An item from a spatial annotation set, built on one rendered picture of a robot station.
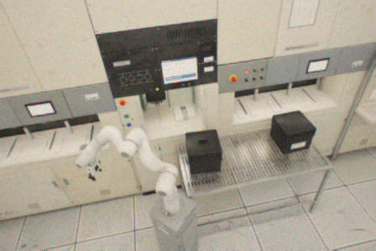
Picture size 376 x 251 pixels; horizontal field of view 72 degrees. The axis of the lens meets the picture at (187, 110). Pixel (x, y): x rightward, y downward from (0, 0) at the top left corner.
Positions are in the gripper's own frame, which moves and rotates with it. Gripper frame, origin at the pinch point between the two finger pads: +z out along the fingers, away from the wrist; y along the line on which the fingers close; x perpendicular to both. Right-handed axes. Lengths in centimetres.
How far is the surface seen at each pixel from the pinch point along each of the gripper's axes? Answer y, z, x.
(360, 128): 156, 55, -238
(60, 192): 14, 66, 72
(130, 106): 54, -28, -12
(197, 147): 43, 0, -72
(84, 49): 44, -84, 8
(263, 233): 32, 102, -137
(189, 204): 4, 25, -72
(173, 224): -14, 25, -64
